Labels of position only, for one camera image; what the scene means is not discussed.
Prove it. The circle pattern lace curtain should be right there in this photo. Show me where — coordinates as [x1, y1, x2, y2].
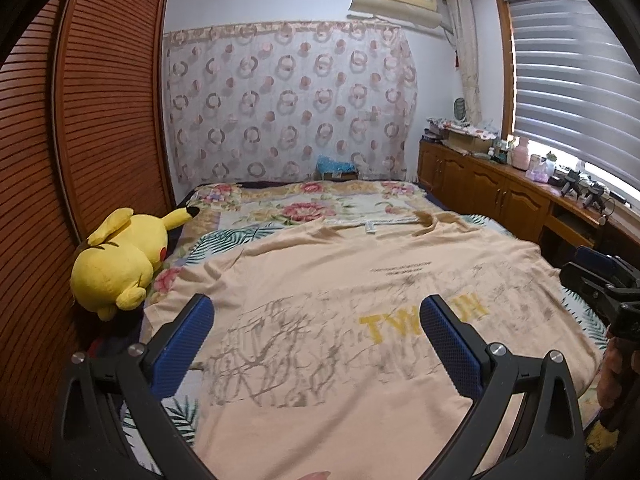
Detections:
[163, 21, 418, 191]

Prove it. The palm leaf print blanket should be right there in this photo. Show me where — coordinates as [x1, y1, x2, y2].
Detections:
[119, 212, 609, 476]

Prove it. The yellow Pikachu plush toy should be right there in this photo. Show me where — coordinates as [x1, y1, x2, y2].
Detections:
[70, 206, 200, 322]

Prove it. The wall air conditioner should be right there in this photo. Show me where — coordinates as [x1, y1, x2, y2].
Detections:
[349, 0, 442, 28]

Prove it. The blue item on box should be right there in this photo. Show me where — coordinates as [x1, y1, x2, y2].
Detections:
[316, 155, 359, 182]

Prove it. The cardboard box on cabinet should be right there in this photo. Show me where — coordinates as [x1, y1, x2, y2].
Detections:
[427, 118, 500, 153]

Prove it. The beige tied side curtain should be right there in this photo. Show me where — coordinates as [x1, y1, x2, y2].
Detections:
[446, 0, 483, 126]

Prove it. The wooden sideboard cabinet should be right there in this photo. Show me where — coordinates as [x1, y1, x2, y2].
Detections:
[418, 141, 639, 268]

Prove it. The pink bottle on cabinet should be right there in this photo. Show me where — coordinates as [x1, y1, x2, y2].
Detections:
[511, 136, 530, 171]

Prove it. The person's right hand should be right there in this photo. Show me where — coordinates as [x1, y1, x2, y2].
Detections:
[597, 337, 625, 410]

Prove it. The floral bed cover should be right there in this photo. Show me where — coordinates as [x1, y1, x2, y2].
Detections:
[145, 180, 442, 307]

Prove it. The grey zebra window blind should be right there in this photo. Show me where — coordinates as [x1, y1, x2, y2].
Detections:
[506, 0, 640, 186]

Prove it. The beige printed t-shirt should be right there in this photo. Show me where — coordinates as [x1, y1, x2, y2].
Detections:
[142, 209, 604, 480]

